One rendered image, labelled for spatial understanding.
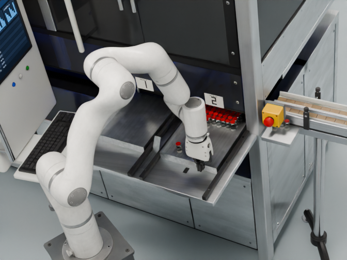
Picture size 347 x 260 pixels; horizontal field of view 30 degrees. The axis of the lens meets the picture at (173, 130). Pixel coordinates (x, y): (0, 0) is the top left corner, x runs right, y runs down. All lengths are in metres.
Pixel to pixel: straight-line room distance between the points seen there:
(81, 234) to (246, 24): 0.95
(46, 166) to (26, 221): 1.69
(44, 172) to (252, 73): 0.88
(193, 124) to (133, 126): 0.55
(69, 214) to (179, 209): 1.21
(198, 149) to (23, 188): 1.81
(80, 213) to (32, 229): 1.56
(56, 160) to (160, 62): 0.47
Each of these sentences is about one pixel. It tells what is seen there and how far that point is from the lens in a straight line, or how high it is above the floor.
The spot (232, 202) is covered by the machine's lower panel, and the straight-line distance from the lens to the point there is 3.10.
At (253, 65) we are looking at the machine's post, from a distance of 2.47.
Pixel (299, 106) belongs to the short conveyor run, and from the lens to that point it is 2.70.
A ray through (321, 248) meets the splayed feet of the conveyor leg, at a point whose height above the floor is 0.13.
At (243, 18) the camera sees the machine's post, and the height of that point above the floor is 1.45.
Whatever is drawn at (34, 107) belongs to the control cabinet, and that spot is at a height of 0.92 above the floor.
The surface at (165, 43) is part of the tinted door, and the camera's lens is 2.63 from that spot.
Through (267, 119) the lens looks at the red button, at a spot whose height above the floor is 1.01.
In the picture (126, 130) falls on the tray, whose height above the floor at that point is 0.88.
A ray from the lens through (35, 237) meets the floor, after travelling 3.74.
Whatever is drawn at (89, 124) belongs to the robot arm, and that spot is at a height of 1.42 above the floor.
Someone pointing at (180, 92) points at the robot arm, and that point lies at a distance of 2.21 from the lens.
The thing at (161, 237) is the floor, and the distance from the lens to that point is 3.53.
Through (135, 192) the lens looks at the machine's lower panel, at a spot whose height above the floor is 0.23.
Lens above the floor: 2.71
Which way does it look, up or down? 41 degrees down
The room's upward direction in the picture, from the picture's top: 11 degrees counter-clockwise
